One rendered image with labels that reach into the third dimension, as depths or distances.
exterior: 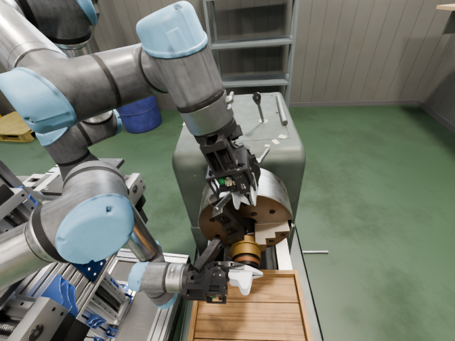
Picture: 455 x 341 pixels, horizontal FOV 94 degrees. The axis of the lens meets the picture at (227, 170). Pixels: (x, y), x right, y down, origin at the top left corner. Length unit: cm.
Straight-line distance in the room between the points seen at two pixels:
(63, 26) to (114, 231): 50
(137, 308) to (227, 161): 144
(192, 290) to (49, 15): 73
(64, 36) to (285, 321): 99
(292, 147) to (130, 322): 140
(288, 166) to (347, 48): 349
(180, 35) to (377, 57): 412
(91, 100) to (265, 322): 74
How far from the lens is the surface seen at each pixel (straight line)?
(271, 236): 68
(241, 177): 34
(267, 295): 84
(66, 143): 93
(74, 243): 43
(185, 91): 29
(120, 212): 41
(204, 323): 83
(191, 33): 28
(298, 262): 129
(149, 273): 66
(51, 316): 81
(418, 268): 223
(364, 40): 419
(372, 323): 189
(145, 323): 164
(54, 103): 33
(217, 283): 60
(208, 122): 30
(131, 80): 35
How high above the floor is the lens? 167
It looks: 39 degrees down
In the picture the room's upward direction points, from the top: 7 degrees counter-clockwise
